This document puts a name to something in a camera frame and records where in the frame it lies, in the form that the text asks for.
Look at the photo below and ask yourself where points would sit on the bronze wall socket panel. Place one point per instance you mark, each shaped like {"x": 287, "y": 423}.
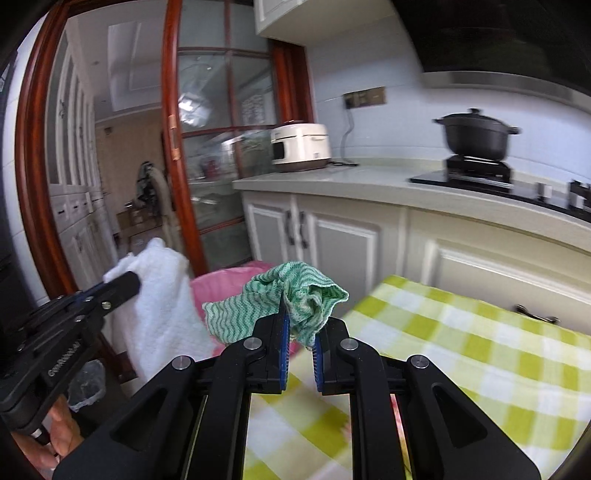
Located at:
{"x": 367, "y": 97}

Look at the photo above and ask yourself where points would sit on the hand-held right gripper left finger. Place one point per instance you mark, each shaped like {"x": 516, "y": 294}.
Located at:
{"x": 285, "y": 350}

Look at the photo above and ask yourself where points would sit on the trash bin with pink liner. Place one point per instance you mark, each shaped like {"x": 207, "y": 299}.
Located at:
{"x": 217, "y": 281}

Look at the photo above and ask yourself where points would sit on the white kitchen base cabinet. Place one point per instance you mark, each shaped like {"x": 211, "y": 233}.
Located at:
{"x": 369, "y": 221}

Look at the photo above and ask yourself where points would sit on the clear plastic bag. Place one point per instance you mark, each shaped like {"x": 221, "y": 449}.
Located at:
{"x": 87, "y": 385}

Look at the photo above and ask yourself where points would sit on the black gas stove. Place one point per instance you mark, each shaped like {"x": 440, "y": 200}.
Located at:
{"x": 461, "y": 177}

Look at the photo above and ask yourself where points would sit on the cardboard boxes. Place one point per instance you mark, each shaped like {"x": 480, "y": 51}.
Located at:
{"x": 134, "y": 221}

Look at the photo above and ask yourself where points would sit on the wooden door frame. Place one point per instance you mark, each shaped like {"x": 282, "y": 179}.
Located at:
{"x": 34, "y": 161}

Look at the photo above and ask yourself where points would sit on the black range hood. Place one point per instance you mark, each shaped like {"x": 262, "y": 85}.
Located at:
{"x": 508, "y": 41}

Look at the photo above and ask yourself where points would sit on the wooden glass sliding door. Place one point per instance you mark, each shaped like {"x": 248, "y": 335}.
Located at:
{"x": 173, "y": 138}

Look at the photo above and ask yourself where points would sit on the dark hanging clothes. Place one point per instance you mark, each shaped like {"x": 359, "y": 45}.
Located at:
{"x": 147, "y": 184}

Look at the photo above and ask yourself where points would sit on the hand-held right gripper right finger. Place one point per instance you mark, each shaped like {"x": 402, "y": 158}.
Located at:
{"x": 317, "y": 364}

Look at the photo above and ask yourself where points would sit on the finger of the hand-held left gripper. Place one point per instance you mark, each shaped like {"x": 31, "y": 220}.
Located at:
{"x": 117, "y": 288}

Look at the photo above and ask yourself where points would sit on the green checkered tablecloth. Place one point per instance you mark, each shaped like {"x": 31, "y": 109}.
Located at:
{"x": 461, "y": 346}

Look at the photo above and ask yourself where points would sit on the white rice cooker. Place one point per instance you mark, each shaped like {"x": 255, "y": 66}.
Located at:
{"x": 302, "y": 145}

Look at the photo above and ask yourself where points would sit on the green striped cloth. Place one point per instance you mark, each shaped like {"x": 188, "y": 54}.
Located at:
{"x": 304, "y": 295}

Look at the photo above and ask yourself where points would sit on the person's left hand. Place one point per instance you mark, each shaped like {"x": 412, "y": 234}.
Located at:
{"x": 64, "y": 429}

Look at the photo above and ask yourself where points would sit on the tall white cabinet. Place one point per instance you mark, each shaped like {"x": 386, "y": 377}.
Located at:
{"x": 76, "y": 207}

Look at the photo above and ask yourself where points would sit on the black cooking pot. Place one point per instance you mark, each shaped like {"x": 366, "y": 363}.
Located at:
{"x": 475, "y": 136}

